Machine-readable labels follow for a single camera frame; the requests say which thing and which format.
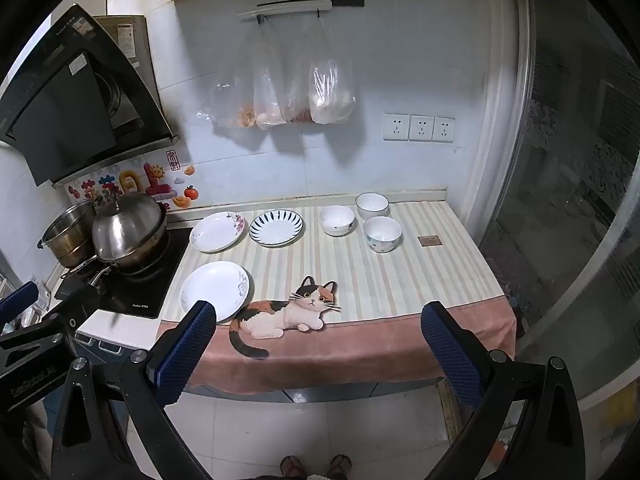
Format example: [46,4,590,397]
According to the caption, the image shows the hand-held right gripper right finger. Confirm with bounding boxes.
[420,301,587,480]

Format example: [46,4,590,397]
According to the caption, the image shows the steel pan with handle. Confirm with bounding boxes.
[60,232,172,282]

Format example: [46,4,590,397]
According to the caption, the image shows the white wall socket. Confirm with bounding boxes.
[409,114,434,142]
[383,113,410,141]
[432,116,457,143]

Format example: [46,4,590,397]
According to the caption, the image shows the white door frame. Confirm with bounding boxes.
[469,0,532,223]

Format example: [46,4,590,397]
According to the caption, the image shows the colourful wall stickers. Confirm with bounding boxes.
[65,147,201,212]

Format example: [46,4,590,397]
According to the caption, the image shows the white plate blue leaf pattern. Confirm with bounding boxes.
[249,208,305,247]

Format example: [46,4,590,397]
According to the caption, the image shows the person's right foot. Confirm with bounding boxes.
[326,454,352,480]

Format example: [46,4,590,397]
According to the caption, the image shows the black wall rail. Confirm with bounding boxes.
[257,0,365,10]

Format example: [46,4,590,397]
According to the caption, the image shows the white bowl coloured dots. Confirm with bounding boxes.
[363,216,403,254]

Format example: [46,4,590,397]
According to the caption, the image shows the glass sliding door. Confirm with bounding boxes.
[515,0,640,411]

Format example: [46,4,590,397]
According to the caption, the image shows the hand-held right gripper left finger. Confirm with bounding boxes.
[50,300,218,480]

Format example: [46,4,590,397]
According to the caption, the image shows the white bowl small print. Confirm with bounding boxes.
[319,205,356,237]

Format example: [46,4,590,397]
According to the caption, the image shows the white plate grey floral print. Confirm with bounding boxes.
[180,261,251,324]

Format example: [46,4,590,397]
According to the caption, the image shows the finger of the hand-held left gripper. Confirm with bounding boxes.
[44,284,101,345]
[0,281,39,319]

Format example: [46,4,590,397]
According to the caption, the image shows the person's foot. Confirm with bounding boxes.
[280,455,307,480]
[326,454,352,480]

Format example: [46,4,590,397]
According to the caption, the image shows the striped tablecloth with cat print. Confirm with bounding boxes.
[157,201,518,396]

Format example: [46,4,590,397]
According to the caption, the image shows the person's left foot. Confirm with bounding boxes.
[280,455,307,480]

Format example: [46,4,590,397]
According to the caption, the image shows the stainless steel duct cover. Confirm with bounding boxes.
[94,14,162,113]

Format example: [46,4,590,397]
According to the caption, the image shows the white plate red floral print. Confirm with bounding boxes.
[190,211,247,254]

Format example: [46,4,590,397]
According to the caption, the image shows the white bowl black rim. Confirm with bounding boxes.
[355,192,390,222]

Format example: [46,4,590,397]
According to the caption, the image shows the black range hood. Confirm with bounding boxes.
[0,4,180,187]

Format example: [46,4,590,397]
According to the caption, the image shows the steel steamer pot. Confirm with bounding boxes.
[41,199,99,269]

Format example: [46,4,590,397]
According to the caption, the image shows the black induction cooktop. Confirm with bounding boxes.
[55,227,194,319]

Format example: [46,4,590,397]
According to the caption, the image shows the clear plastic bag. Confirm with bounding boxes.
[308,12,357,125]
[252,19,289,129]
[197,77,256,129]
[283,55,314,124]

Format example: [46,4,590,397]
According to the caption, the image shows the steel domed pot lid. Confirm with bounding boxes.
[92,192,168,261]

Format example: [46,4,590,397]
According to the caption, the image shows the white wall rail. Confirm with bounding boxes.
[237,1,332,22]

